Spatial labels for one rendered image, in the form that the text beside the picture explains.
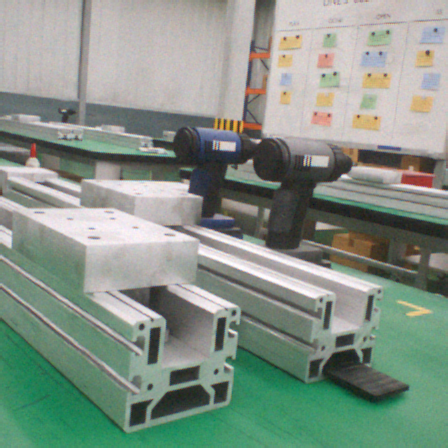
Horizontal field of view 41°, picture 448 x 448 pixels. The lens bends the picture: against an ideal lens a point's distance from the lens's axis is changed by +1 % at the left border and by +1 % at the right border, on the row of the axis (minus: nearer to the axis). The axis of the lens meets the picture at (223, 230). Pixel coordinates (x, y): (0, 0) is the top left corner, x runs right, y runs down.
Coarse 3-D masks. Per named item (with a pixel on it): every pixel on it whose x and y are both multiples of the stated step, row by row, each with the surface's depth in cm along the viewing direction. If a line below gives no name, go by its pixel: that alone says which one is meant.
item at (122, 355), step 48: (0, 240) 63; (0, 288) 64; (48, 288) 56; (192, 288) 52; (48, 336) 54; (96, 336) 47; (144, 336) 43; (192, 336) 49; (96, 384) 47; (144, 384) 44; (192, 384) 47
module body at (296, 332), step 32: (32, 192) 105; (64, 192) 112; (192, 224) 84; (224, 256) 66; (256, 256) 71; (288, 256) 70; (224, 288) 64; (256, 288) 62; (288, 288) 57; (320, 288) 57; (352, 288) 60; (256, 320) 62; (288, 320) 57; (320, 320) 55; (352, 320) 60; (256, 352) 61; (288, 352) 57; (320, 352) 56; (352, 352) 61
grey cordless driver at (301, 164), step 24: (264, 144) 79; (288, 144) 78; (312, 144) 82; (264, 168) 79; (288, 168) 78; (312, 168) 81; (336, 168) 85; (288, 192) 81; (312, 192) 86; (288, 216) 82; (288, 240) 83
